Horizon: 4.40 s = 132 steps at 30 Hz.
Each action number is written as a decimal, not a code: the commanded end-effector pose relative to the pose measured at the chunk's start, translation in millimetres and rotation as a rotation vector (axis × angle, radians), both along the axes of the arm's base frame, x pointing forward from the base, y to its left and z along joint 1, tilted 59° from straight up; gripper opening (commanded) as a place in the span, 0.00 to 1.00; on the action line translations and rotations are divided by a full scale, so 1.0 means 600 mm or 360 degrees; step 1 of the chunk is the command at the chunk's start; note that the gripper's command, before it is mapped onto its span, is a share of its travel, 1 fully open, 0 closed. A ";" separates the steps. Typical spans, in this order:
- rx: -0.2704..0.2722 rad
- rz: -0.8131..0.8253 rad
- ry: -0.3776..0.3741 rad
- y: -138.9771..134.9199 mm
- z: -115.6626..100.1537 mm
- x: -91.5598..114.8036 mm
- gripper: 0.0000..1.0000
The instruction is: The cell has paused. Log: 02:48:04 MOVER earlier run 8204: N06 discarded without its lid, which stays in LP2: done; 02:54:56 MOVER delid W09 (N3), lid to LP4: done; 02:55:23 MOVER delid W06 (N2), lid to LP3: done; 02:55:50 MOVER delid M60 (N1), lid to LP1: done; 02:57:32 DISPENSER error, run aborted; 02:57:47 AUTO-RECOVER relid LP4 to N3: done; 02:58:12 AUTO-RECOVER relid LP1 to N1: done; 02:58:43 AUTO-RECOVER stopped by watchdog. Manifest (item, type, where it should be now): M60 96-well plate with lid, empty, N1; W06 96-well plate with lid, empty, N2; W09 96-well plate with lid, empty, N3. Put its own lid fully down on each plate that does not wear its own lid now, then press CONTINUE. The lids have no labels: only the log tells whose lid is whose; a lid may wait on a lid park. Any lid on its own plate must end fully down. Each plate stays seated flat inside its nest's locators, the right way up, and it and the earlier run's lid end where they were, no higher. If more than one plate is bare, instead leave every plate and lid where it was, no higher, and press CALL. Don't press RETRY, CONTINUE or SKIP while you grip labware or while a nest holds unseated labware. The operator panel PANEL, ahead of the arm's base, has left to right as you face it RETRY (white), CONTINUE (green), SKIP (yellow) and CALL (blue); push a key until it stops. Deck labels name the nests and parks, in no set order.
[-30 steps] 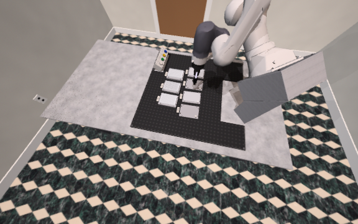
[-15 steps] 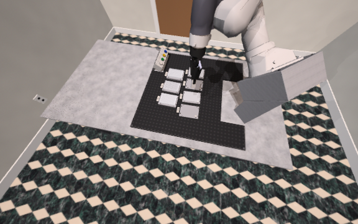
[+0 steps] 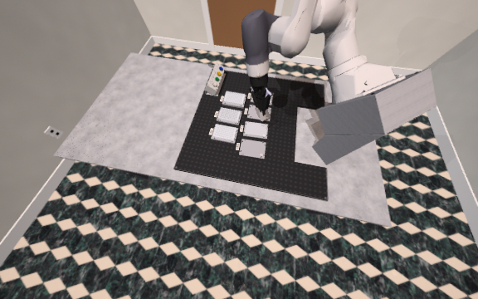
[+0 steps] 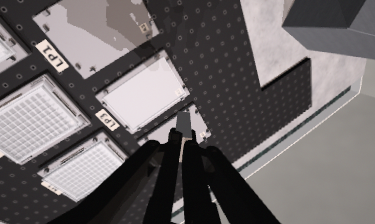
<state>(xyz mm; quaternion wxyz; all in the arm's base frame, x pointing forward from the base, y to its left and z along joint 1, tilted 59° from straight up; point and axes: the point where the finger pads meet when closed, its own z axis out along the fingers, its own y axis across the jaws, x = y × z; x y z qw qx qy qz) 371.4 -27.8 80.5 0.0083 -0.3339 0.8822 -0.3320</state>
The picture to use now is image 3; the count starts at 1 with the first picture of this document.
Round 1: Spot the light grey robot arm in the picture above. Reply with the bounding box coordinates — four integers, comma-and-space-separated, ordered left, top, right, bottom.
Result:
241, 0, 405, 104

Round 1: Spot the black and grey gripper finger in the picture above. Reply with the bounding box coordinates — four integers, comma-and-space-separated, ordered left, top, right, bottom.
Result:
258, 88, 273, 121
249, 87, 261, 120

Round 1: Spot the light grey button panel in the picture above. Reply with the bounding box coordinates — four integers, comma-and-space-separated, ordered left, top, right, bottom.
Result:
205, 62, 226, 96

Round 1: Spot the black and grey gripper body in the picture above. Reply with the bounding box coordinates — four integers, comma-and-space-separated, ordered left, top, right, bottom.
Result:
250, 73, 268, 96

